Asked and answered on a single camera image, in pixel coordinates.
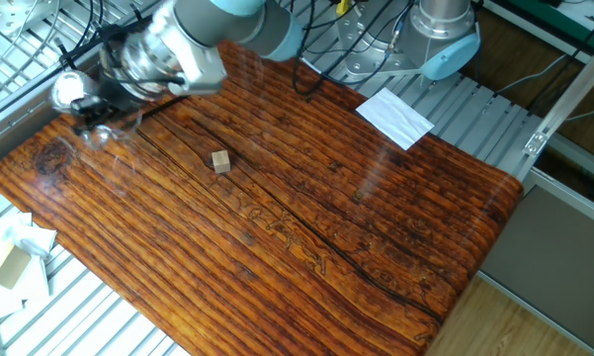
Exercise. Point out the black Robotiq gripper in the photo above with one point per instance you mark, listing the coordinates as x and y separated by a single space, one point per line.
116 104

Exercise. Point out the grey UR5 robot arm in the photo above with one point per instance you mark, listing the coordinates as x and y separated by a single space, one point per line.
237 20

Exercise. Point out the aluminium plate with holes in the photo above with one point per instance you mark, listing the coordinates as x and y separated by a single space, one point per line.
10 15

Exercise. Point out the small wooden cube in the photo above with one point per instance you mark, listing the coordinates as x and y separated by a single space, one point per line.
221 162

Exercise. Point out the large wooden block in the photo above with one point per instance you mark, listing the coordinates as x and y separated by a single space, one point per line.
5 264

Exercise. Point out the glossy wood-pattern table mat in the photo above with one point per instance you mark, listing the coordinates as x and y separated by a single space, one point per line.
326 222

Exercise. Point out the yellow connector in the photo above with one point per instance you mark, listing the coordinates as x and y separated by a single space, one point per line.
343 7

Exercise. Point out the white paper sheet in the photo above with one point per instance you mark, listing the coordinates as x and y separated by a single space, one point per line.
395 118

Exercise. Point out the grey board panel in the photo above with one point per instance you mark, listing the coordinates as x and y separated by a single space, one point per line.
548 257

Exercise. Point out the white wrist sensor mount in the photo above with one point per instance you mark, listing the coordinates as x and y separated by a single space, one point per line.
197 64

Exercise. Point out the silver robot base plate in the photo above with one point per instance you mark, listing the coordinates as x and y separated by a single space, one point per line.
370 59

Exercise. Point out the metal frame post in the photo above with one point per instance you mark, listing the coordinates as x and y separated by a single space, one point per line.
568 94

